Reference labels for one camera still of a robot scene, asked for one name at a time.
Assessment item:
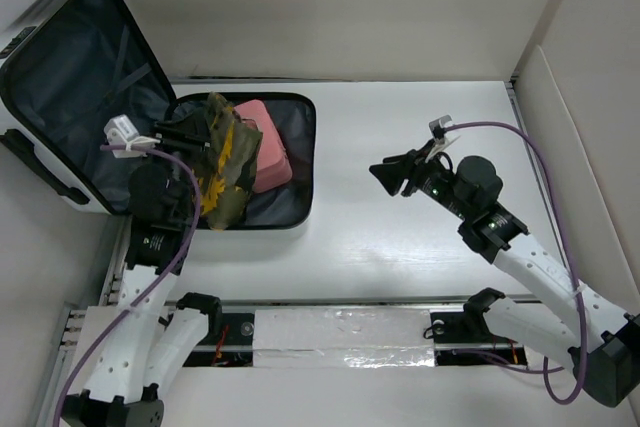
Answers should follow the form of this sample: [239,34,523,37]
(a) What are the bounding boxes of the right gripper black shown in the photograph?
[368,139,471,221]

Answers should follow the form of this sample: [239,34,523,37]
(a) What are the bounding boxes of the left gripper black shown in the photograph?
[141,108,213,216]

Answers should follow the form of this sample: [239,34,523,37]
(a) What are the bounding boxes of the camouflage orange fabric bag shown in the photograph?
[193,93,263,231]

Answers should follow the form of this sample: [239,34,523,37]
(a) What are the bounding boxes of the pink zippered pouch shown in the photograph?
[235,100,293,193]

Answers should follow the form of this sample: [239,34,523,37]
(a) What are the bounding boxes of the white black hard-shell suitcase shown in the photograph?
[1,0,316,230]

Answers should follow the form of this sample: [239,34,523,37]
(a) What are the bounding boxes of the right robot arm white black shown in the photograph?
[369,150,639,407]

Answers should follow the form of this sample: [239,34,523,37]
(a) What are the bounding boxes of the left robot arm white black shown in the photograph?
[52,115,223,426]

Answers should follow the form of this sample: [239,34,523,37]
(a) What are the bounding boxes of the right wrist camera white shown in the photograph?
[429,115,459,154]

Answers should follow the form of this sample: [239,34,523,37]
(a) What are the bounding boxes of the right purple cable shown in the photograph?
[439,119,589,405]

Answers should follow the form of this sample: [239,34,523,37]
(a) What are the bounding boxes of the silver taped mounting rail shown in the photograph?
[186,304,530,369]

